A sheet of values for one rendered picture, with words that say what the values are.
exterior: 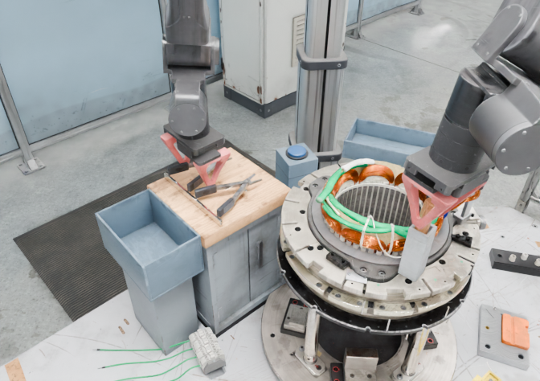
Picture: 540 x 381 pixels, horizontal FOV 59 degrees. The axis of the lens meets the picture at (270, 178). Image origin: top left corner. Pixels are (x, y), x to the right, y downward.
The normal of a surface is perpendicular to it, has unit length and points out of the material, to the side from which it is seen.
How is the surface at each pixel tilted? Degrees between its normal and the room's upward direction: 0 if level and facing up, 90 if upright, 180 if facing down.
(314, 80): 90
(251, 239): 90
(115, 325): 0
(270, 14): 90
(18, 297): 0
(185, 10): 116
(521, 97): 62
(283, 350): 0
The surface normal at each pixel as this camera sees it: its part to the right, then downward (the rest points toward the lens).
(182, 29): 0.06, 0.90
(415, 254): -0.65, 0.46
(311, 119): 0.11, 0.61
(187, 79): 0.10, -0.79
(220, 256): 0.66, 0.46
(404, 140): -0.38, 0.56
